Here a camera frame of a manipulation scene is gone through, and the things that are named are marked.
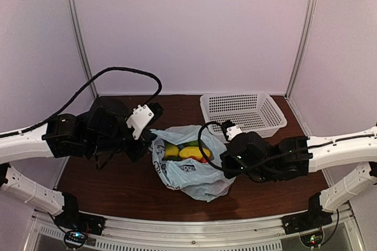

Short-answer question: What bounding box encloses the yellow mango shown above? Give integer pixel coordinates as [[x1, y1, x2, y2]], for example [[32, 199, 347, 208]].
[[178, 146, 204, 161]]

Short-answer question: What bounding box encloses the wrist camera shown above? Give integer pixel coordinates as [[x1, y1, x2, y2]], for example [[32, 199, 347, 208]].
[[125, 103, 164, 140], [221, 120, 242, 142]]

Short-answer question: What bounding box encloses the right black braided cable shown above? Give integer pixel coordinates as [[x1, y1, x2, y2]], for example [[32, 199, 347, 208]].
[[197, 120, 313, 175]]

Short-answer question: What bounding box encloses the black braided cable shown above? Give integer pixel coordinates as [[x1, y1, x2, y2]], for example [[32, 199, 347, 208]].
[[0, 67, 163, 137], [197, 120, 313, 175]]

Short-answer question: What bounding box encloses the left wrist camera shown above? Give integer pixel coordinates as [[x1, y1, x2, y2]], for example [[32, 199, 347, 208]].
[[125, 103, 164, 140]]

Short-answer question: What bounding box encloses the light blue printed plastic bag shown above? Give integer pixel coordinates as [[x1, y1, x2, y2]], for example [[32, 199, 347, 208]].
[[150, 125, 235, 202]]

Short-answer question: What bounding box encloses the red fruit in bag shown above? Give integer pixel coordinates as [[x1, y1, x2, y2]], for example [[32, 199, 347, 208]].
[[196, 158, 207, 163]]

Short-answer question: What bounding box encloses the left aluminium corner post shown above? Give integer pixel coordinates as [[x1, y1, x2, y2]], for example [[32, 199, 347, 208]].
[[67, 0, 92, 81]]

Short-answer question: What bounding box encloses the aluminium corner post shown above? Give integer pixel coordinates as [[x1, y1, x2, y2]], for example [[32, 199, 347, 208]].
[[285, 0, 318, 100], [67, 0, 92, 81]]

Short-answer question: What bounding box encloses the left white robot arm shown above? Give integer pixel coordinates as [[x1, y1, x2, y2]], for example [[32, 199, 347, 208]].
[[1, 98, 163, 230]]

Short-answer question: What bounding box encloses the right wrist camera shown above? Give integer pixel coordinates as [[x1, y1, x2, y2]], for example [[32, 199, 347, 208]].
[[221, 120, 242, 142]]

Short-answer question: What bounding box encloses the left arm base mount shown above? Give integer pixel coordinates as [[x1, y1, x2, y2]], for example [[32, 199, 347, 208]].
[[50, 212, 105, 249]]

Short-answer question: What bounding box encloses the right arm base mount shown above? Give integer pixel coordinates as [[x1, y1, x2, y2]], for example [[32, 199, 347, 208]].
[[281, 211, 332, 249]]

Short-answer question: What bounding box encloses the green fruit in bag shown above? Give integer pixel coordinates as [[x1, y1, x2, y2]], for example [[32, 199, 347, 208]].
[[184, 141, 199, 147]]

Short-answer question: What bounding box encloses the aluminium front rail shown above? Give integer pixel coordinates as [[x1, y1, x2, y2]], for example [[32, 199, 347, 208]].
[[21, 204, 366, 250]]

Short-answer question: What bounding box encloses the yellow green lemon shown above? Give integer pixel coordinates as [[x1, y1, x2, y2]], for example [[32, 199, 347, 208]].
[[164, 143, 180, 158]]

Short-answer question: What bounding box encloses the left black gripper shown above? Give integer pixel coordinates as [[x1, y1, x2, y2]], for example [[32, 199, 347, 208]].
[[87, 125, 157, 162]]

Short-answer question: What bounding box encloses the white perforated plastic basket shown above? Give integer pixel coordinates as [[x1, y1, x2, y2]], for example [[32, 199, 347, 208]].
[[200, 91, 287, 138]]

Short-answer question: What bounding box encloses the right aluminium corner post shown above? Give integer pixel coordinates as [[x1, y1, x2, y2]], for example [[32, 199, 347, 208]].
[[285, 0, 318, 100]]

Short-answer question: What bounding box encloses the left black braided cable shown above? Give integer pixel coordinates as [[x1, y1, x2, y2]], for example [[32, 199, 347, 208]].
[[0, 67, 163, 137]]

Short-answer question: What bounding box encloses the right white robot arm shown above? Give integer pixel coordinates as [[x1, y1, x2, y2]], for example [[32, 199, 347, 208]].
[[220, 127, 376, 229]]

